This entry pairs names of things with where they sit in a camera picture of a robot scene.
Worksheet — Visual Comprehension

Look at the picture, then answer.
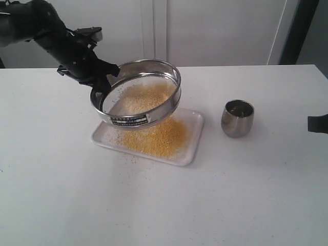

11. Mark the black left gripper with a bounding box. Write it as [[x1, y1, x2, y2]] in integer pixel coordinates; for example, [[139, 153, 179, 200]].
[[34, 28, 120, 95]]

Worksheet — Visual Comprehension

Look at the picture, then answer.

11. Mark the round steel mesh sieve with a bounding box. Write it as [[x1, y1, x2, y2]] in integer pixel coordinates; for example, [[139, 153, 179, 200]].
[[90, 59, 181, 130]]

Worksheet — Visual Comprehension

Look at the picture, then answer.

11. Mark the stainless steel cup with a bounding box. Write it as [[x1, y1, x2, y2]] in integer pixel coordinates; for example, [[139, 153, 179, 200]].
[[221, 99, 255, 138]]

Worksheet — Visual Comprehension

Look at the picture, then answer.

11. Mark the yellow grain mixture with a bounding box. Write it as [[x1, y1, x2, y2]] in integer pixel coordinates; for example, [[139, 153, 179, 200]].
[[115, 80, 189, 158]]

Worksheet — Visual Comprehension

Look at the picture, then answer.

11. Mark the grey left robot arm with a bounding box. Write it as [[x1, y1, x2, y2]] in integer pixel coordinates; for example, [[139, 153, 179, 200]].
[[1, 1, 120, 95]]

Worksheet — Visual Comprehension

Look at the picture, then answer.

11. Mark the white rectangular plastic tray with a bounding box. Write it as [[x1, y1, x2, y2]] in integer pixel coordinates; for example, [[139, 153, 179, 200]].
[[91, 107, 204, 166]]

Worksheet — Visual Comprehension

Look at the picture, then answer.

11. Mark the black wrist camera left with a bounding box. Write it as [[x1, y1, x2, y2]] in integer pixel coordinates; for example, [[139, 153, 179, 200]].
[[71, 27, 103, 44]]

